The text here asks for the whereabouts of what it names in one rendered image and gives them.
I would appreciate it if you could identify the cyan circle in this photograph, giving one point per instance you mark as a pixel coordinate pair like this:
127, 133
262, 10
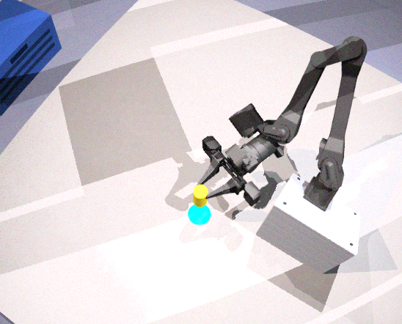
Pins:
199, 215

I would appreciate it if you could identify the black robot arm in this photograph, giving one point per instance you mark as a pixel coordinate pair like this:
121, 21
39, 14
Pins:
322, 188

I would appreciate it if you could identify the yellow cylinder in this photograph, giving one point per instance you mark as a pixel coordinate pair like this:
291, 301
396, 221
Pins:
199, 195

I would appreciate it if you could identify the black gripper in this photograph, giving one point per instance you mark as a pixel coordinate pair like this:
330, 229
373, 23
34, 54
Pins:
237, 183

